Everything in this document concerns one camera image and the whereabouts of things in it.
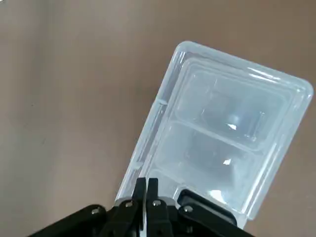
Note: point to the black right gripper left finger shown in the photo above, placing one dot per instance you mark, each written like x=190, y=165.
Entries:
x=98, y=222

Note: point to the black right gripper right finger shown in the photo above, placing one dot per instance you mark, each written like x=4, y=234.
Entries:
x=168, y=222

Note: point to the clear plastic compartment box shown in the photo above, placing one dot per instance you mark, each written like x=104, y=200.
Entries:
x=222, y=111

